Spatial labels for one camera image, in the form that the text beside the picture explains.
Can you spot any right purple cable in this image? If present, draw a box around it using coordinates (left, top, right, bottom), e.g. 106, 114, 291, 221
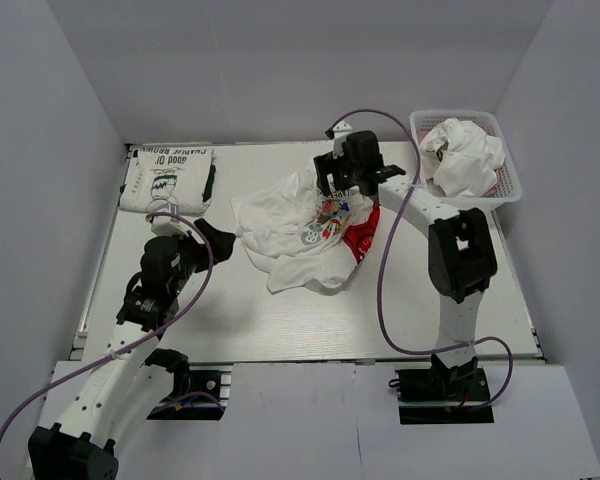
324, 108, 515, 414

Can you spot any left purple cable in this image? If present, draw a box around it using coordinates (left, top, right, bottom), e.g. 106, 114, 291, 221
0, 209, 227, 480

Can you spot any purple cable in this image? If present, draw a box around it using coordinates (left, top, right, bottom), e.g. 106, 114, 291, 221
324, 108, 515, 414
0, 209, 227, 480

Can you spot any white plastic basket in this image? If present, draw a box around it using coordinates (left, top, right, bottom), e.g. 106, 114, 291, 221
410, 109, 522, 211

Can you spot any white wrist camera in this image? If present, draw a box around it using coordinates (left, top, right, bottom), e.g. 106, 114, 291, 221
147, 212, 189, 236
325, 120, 354, 158

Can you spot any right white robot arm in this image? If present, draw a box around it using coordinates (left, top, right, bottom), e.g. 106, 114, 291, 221
314, 127, 497, 399

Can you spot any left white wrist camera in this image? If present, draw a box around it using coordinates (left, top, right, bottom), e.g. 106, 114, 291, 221
147, 212, 189, 236

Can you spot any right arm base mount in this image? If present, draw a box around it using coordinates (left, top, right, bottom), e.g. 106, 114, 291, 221
388, 368, 494, 425

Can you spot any white t-shirt colourful cartoon print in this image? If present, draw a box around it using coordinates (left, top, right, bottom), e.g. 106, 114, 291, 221
299, 193, 373, 250

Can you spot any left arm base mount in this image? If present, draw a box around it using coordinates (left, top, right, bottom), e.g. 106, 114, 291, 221
147, 365, 232, 421

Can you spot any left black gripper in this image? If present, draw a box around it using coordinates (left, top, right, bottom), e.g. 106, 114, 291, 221
170, 218, 235, 295

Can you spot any white t-shirt red print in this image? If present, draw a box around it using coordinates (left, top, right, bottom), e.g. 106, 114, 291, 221
231, 166, 380, 294

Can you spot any folded Charlie Brown t-shirt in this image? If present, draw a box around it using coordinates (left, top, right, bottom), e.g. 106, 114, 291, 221
119, 147, 216, 215

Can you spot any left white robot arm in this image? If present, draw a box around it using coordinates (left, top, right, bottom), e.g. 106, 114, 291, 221
28, 214, 236, 479

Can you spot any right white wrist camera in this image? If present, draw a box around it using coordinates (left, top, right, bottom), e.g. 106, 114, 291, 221
325, 120, 354, 158

